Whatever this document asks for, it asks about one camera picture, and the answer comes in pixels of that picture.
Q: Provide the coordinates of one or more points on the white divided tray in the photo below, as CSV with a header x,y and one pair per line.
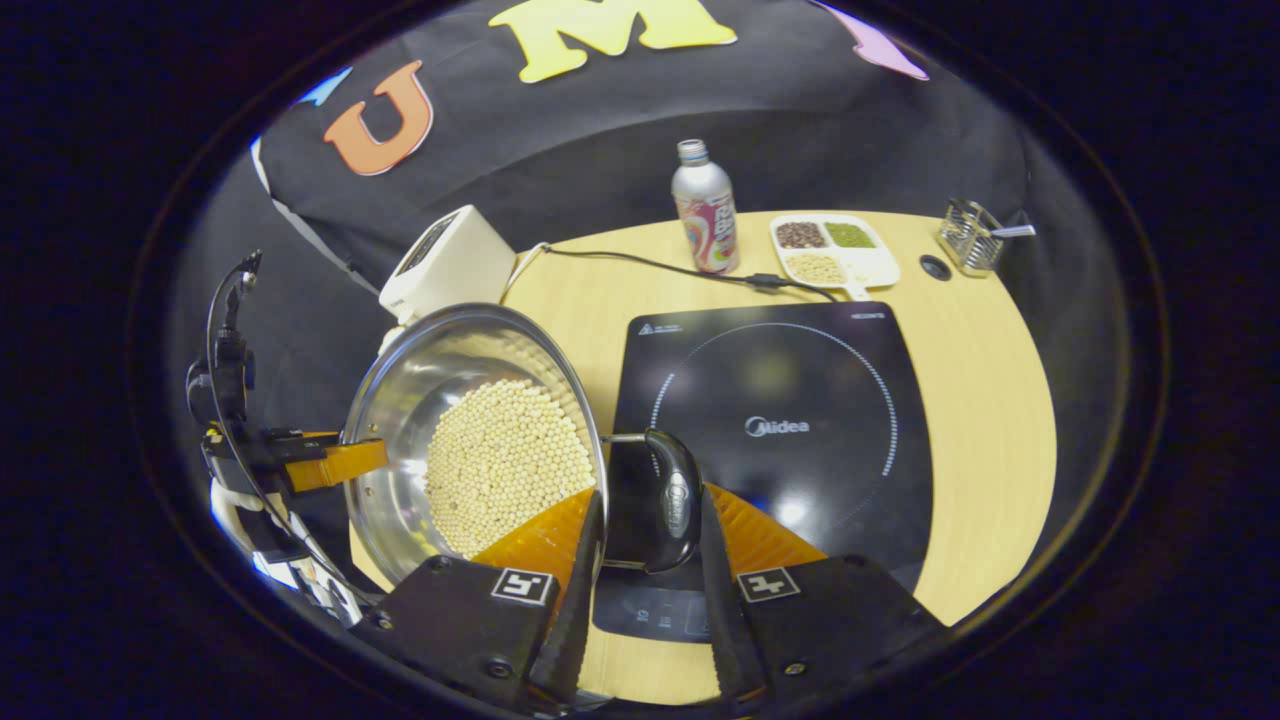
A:
x,y
872,268

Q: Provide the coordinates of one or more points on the pile of yellow soybeans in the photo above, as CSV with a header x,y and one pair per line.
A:
x,y
500,460

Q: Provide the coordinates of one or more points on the silver drink bottle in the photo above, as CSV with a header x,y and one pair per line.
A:
x,y
705,215

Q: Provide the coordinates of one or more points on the white toaster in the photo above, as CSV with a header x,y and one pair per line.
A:
x,y
450,265

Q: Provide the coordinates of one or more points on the small portion of pale beans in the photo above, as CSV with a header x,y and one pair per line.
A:
x,y
815,268

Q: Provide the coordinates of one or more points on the portion of green beans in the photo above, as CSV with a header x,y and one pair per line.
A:
x,y
850,235

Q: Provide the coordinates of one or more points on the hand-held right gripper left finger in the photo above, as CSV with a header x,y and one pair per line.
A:
x,y
578,610

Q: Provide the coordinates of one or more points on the black induction cooktop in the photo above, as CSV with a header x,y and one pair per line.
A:
x,y
800,380

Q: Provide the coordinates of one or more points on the stainless steel pot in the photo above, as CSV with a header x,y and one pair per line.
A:
x,y
420,370

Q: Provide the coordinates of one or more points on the portion of dark red beans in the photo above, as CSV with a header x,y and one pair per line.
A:
x,y
800,235

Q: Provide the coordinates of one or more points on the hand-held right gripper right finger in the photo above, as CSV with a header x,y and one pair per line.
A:
x,y
722,610

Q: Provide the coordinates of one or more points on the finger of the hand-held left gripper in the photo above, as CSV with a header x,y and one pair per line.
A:
x,y
340,465
300,436

